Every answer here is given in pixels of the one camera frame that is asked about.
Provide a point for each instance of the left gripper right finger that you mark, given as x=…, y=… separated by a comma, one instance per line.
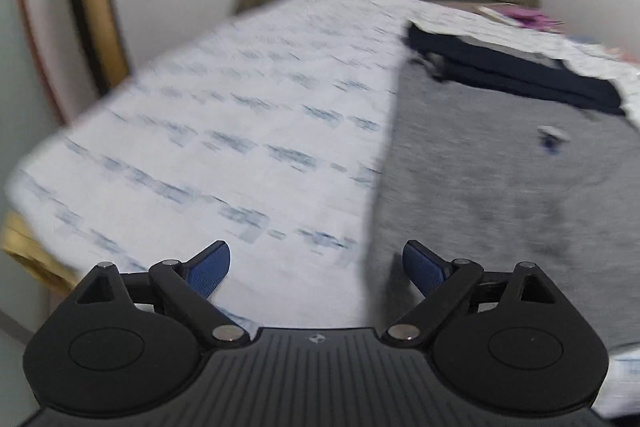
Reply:
x=426, y=270

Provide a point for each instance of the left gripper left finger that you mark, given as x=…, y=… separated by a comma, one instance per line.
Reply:
x=205, y=271

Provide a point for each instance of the grey and navy sweater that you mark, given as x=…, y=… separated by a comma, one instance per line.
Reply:
x=501, y=156

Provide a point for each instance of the white quilt with blue script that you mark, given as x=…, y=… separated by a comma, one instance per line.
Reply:
x=270, y=134

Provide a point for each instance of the yellow bed sheet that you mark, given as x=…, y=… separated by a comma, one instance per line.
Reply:
x=19, y=244

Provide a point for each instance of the purple cloth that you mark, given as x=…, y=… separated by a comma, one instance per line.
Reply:
x=531, y=18

